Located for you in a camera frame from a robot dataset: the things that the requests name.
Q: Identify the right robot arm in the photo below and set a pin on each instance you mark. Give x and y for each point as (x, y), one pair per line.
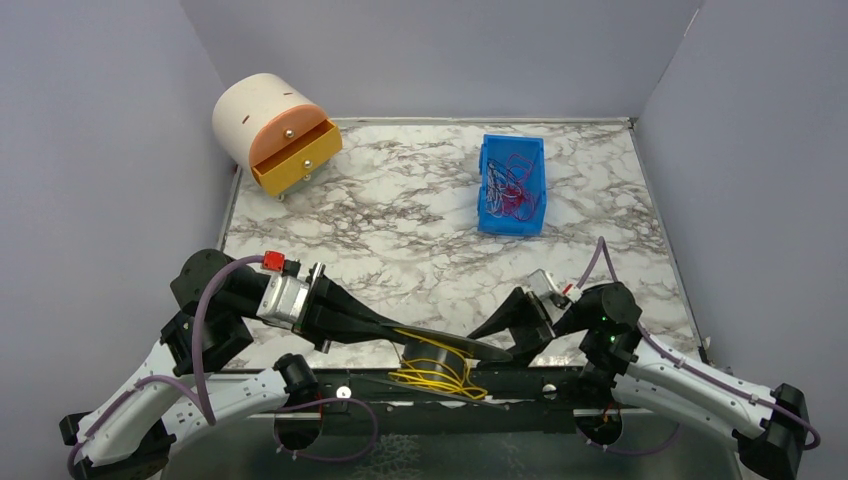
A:
(769, 428)

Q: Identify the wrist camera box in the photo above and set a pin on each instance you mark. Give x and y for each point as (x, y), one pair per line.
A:
(543, 285)
(283, 301)

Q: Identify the round mini drawer cabinet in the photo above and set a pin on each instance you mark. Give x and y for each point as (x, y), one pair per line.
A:
(275, 134)

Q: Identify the blue plastic bin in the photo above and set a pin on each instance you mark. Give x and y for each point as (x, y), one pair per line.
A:
(512, 197)

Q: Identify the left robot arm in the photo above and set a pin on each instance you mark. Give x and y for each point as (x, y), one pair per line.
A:
(166, 402)

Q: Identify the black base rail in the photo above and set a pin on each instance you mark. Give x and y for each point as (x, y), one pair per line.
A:
(358, 402)

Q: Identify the dark grey cable spool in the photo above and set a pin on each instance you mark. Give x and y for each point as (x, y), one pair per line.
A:
(441, 363)

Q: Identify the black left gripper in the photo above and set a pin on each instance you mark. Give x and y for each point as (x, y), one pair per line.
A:
(315, 307)

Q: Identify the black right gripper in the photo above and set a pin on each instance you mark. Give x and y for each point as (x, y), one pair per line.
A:
(539, 318)

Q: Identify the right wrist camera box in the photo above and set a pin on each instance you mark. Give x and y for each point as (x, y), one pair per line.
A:
(543, 285)

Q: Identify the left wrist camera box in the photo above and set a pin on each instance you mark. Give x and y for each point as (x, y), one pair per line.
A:
(283, 301)

